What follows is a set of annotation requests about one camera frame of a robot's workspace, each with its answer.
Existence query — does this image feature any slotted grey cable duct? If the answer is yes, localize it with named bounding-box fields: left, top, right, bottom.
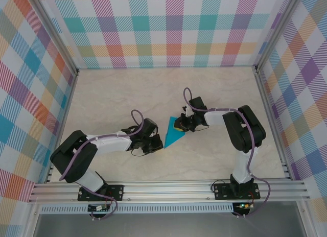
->
left=40, top=204, right=235, bottom=214

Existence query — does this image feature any aluminium side rail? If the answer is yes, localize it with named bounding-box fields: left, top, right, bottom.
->
left=254, top=65, right=294, bottom=181
left=45, top=69, right=80, bottom=184

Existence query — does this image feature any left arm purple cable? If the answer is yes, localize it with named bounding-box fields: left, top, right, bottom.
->
left=59, top=109, right=145, bottom=221

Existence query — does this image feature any aluminium corner post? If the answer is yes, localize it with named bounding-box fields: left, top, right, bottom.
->
left=27, top=0, right=80, bottom=76
left=254, top=0, right=305, bottom=74

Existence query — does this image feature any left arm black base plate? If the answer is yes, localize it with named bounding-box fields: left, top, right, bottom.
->
left=77, top=184, right=125, bottom=202

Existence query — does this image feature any teal cloth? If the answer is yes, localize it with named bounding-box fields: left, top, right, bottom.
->
left=163, top=116, right=187, bottom=150

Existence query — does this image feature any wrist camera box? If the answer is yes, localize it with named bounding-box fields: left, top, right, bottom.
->
left=189, top=96, right=208, bottom=113
left=141, top=117, right=159, bottom=137

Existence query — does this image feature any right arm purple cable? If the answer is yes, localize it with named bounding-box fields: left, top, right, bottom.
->
left=182, top=87, right=271, bottom=219

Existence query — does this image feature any black circuit board white label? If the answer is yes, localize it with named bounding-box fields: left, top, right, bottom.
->
left=87, top=204, right=111, bottom=212

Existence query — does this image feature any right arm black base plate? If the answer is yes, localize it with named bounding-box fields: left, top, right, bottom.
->
left=213, top=183, right=261, bottom=201

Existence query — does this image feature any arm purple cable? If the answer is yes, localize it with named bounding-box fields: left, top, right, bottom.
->
left=182, top=87, right=271, bottom=219
left=59, top=109, right=145, bottom=221

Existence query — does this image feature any grey metal panel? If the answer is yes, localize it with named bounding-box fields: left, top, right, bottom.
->
left=33, top=212, right=307, bottom=237

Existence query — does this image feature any long aluminium mounting rail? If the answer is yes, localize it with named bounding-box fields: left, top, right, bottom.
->
left=28, top=180, right=311, bottom=204

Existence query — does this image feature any thin black wire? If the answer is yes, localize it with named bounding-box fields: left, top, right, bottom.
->
left=211, top=177, right=232, bottom=193

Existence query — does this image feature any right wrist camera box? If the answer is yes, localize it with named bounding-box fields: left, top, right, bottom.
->
left=189, top=96, right=208, bottom=113

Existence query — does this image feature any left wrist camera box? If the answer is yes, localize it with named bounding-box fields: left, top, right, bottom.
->
left=141, top=117, right=159, bottom=137

